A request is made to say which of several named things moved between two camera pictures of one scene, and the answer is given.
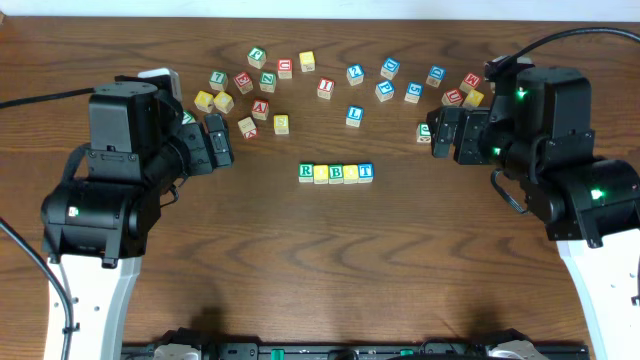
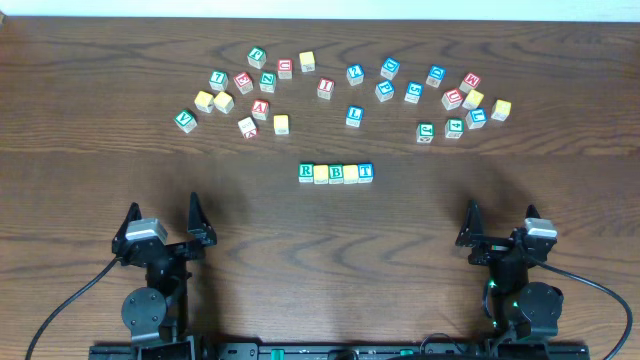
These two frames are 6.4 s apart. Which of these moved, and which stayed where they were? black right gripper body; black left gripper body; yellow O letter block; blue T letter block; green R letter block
Moved: black right gripper body; black left gripper body
Stayed: green R letter block; blue T letter block; yellow O letter block
